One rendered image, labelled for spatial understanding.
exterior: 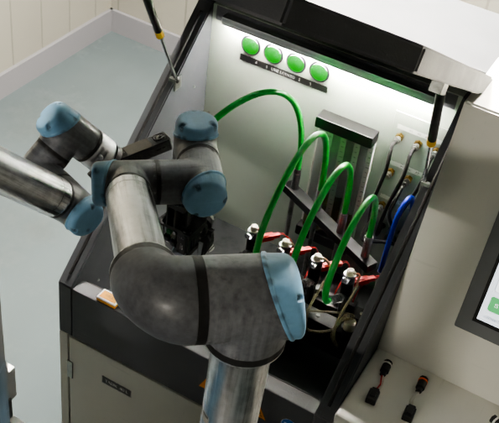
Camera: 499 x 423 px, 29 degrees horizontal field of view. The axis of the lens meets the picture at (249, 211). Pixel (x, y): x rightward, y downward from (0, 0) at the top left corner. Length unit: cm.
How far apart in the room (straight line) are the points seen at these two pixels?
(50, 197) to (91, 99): 282
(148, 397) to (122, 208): 95
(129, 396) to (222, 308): 117
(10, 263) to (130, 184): 220
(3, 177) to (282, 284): 60
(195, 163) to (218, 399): 41
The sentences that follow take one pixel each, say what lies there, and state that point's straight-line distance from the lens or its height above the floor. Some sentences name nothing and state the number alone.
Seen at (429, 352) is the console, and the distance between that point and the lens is 210.
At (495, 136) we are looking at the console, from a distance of 189.
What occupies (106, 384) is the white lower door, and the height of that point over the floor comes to 69.
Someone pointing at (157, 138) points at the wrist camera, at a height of 136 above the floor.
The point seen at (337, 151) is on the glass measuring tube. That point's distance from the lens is 226.
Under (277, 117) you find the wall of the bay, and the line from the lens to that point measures 233.
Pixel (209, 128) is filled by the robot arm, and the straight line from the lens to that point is 163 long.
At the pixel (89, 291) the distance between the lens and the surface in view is 221.
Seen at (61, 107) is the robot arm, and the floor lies 147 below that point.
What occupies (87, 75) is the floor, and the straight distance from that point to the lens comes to 469.
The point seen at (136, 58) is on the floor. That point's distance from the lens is 484.
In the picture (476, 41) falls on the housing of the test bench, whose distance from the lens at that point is 221.
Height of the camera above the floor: 251
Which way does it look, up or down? 40 degrees down
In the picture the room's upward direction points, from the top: 8 degrees clockwise
